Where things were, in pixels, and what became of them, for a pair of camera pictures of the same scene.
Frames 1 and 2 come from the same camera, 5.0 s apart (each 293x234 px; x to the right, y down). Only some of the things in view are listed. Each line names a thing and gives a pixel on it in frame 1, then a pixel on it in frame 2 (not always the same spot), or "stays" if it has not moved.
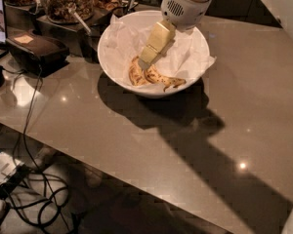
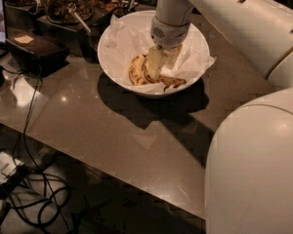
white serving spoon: (87, 28) stays
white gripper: (185, 11) -> (171, 34)
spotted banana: (154, 76) stays
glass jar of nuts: (68, 3) stays
